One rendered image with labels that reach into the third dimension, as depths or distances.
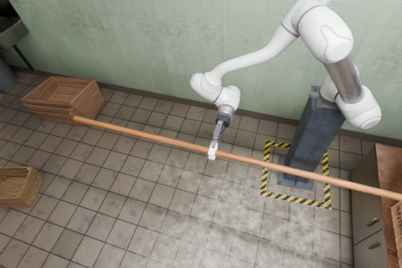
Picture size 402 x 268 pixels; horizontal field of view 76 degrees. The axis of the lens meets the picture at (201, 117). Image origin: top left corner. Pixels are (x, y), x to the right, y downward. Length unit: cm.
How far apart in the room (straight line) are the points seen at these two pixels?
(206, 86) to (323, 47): 58
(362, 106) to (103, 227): 212
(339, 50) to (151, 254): 196
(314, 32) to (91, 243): 223
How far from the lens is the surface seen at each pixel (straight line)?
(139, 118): 300
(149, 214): 243
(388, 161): 222
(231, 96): 136
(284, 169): 120
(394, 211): 201
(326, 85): 165
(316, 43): 102
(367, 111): 150
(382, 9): 210
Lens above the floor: 225
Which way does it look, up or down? 52 degrees down
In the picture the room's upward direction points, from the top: 6 degrees counter-clockwise
